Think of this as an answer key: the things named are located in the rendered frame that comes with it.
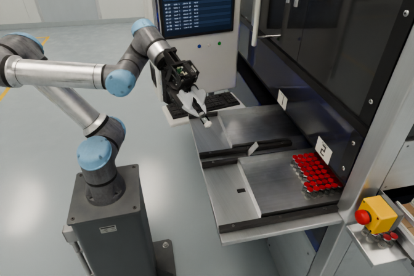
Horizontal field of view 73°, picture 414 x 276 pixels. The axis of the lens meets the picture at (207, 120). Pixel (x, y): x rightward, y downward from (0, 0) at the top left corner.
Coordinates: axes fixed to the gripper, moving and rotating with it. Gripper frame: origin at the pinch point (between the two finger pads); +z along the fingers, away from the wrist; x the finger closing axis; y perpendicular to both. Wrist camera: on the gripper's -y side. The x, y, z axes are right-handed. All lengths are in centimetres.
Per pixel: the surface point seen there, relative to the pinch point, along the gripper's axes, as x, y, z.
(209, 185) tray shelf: 6.0, -28.6, 15.3
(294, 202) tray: 22.4, -15.9, 36.9
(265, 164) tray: 29.5, -23.7, 20.6
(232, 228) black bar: -1.2, -18.8, 31.4
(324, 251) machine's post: 31, -28, 58
